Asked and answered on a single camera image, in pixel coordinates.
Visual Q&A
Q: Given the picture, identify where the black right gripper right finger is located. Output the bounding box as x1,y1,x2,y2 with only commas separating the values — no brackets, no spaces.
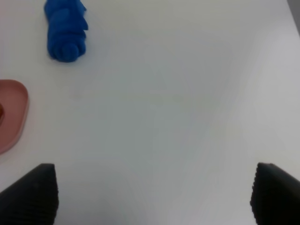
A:
250,163,300,225

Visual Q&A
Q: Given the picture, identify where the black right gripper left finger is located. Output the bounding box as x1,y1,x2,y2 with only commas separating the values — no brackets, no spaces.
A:
0,164,59,225

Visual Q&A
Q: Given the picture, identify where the red drink can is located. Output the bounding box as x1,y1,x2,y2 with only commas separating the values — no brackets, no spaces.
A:
0,104,4,124

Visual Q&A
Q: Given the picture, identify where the pink plastic tray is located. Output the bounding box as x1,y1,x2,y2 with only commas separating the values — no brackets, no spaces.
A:
0,79,29,154

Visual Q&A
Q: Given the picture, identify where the blue crumpled cloth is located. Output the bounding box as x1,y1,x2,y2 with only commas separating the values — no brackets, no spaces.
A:
44,0,88,62

